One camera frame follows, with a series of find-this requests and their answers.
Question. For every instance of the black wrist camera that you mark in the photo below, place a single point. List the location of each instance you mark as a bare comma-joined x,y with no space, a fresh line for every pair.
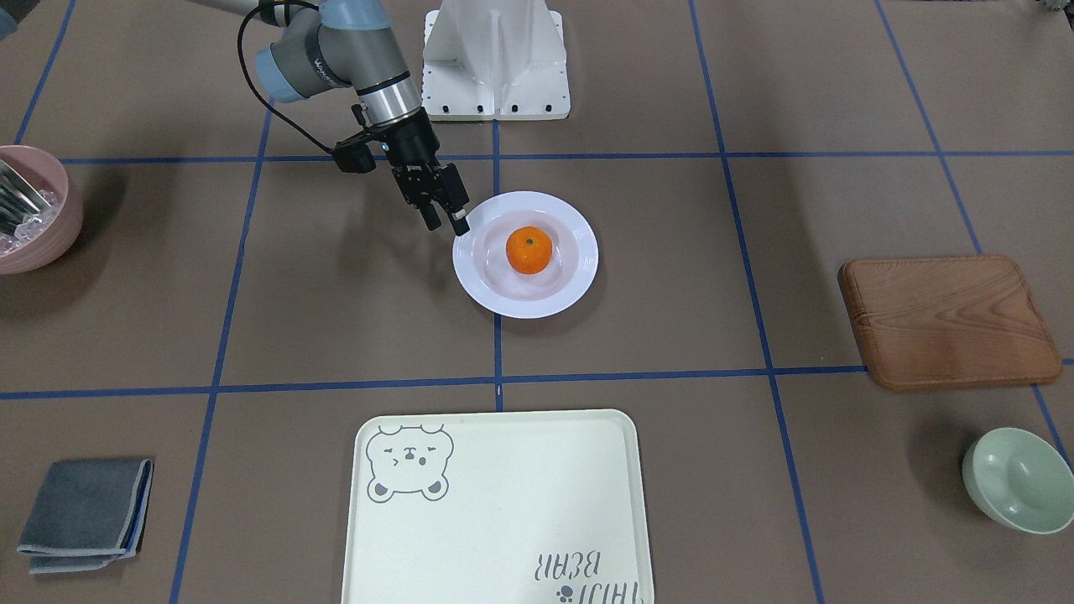
358,154

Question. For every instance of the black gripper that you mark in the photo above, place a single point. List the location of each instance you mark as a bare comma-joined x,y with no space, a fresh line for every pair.
414,146

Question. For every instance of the pink bowl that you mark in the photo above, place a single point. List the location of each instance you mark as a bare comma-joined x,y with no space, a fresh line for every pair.
44,171

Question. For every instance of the metal scoop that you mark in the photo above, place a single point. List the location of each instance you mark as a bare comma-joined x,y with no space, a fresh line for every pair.
24,209

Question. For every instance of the light green bowl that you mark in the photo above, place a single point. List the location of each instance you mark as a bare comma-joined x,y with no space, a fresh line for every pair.
1019,480

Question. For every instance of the cream bear print tray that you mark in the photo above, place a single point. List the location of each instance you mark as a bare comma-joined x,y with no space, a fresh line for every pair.
538,506

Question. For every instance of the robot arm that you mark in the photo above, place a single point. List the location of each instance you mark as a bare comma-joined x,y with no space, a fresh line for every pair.
290,51

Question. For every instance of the folded grey cloth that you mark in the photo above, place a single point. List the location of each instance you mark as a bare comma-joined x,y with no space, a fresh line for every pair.
87,514

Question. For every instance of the white round plate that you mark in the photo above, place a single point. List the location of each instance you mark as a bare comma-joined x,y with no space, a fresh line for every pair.
480,257

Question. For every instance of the orange mandarin fruit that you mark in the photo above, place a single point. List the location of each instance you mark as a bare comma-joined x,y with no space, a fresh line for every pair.
529,250

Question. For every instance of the wooden tray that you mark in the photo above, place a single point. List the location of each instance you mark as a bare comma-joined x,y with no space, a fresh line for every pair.
947,322

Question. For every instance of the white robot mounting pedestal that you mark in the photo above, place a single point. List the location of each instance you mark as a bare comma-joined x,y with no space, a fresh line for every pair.
495,60

